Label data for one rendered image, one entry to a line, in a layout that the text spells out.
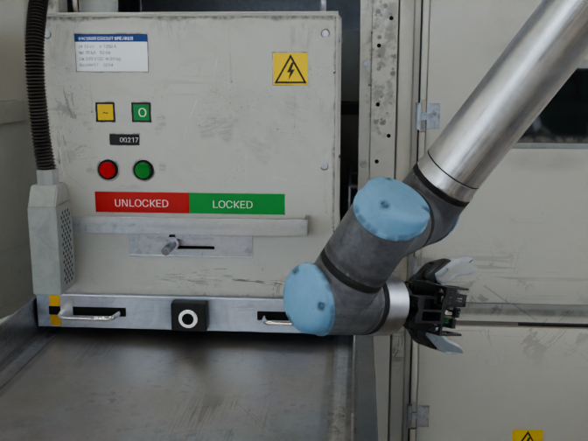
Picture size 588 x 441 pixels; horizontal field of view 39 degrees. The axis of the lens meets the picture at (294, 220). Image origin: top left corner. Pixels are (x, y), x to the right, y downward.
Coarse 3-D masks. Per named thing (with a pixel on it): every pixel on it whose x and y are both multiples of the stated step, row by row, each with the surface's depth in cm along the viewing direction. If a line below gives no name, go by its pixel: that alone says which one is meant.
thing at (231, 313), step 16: (48, 304) 142; (80, 304) 141; (96, 304) 141; (112, 304) 141; (128, 304) 141; (144, 304) 140; (160, 304) 140; (208, 304) 139; (224, 304) 139; (240, 304) 139; (256, 304) 139; (272, 304) 138; (48, 320) 142; (80, 320) 142; (112, 320) 141; (128, 320) 141; (144, 320) 141; (160, 320) 141; (208, 320) 140; (224, 320) 140; (240, 320) 140; (256, 320) 139; (288, 320) 139
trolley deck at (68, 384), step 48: (96, 336) 144; (144, 336) 143; (192, 336) 143; (240, 336) 143; (288, 336) 143; (48, 384) 123; (96, 384) 123; (144, 384) 123; (192, 384) 123; (240, 384) 123; (288, 384) 123; (0, 432) 108; (48, 432) 108; (96, 432) 108; (144, 432) 108; (192, 432) 108; (240, 432) 108; (288, 432) 108
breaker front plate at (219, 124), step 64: (64, 64) 134; (192, 64) 132; (256, 64) 131; (320, 64) 131; (64, 128) 136; (128, 128) 135; (192, 128) 134; (256, 128) 134; (320, 128) 133; (256, 192) 136; (320, 192) 135; (128, 256) 140; (192, 256) 138; (256, 256) 138
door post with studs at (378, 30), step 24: (360, 0) 154; (384, 0) 153; (360, 24) 155; (384, 24) 154; (360, 48) 156; (384, 48) 155; (360, 72) 157; (384, 72) 156; (360, 96) 158; (384, 96) 157; (360, 120) 159; (384, 120) 158; (360, 144) 160; (384, 144) 159; (360, 168) 161; (384, 168) 160; (384, 336) 167; (384, 360) 168; (384, 384) 169; (384, 408) 170; (384, 432) 172
